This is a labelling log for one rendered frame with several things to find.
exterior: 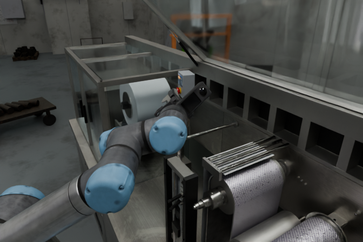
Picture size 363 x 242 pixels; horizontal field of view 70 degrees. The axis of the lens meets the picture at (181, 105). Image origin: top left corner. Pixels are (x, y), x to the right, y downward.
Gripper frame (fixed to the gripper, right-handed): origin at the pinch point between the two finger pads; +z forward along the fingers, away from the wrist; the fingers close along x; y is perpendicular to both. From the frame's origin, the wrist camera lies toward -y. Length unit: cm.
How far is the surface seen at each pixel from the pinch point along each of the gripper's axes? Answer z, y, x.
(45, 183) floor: 179, 218, -4
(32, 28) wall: 924, 422, -471
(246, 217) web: -3.1, 10.0, 46.8
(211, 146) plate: 58, 15, 40
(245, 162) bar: 0.5, -2.0, 31.5
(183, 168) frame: -2.3, 15.3, 18.6
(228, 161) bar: 0.8, 2.4, 27.7
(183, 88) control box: 15.8, -0.3, -1.0
